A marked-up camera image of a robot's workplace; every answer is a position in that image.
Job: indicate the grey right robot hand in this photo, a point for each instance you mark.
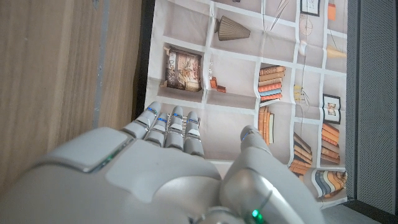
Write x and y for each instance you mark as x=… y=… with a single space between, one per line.
x=140 y=180

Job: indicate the printed bookshelf backdrop cloth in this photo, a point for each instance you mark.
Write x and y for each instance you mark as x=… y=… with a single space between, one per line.
x=236 y=62

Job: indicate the grey perforated panel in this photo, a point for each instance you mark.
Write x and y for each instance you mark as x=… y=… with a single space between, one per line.
x=373 y=93

